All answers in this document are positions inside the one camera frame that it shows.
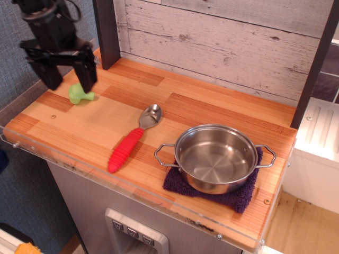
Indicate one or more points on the stainless steel pot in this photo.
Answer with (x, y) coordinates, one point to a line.
(215, 159)

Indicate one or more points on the purple towel cloth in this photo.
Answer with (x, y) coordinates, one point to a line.
(238, 200)

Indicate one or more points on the red-handled metal spoon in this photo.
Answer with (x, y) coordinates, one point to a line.
(149, 118)

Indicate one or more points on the dark right wooden post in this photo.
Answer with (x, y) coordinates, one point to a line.
(317, 64)

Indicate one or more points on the dark wooden post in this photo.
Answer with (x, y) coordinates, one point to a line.
(107, 32)
(317, 64)

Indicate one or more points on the green toy vegetable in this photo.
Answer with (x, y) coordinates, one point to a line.
(76, 94)

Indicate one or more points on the grey cabinet with dispenser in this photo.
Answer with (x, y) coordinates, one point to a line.
(111, 222)

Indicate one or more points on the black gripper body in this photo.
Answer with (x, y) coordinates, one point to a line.
(56, 43)

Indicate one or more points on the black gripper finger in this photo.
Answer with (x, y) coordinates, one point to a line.
(49, 74)
(86, 73)

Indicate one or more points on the dark left wooden post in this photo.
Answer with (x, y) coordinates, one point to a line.
(107, 32)

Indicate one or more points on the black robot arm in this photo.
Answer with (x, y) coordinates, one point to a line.
(43, 8)

